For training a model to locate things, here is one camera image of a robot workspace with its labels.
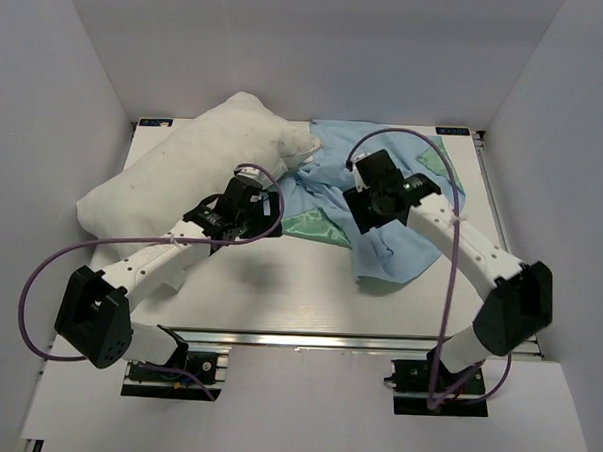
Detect blue green satin pillowcase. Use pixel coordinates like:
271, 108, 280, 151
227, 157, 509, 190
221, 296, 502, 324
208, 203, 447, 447
279, 120, 465, 285

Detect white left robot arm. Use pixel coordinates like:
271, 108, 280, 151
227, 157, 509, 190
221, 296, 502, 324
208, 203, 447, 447
55, 174, 284, 380

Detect aluminium front table rail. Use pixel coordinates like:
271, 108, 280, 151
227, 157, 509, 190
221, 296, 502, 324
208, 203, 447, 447
165, 324, 543, 363

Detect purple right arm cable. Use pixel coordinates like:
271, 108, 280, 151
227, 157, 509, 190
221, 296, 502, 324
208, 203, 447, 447
334, 125, 523, 414

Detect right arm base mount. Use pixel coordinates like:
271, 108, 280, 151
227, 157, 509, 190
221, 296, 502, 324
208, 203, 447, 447
383, 359, 489, 418

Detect white pillow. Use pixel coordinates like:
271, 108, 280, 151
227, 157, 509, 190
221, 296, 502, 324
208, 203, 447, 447
77, 92, 321, 261

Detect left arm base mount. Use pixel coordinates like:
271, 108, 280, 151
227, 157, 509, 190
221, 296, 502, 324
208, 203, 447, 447
120, 328, 229, 402

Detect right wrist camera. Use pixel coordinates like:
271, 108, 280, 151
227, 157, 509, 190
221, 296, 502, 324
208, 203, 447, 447
345, 152, 371, 171

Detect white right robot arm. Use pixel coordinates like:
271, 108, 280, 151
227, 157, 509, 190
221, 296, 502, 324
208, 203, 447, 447
343, 150, 553, 391

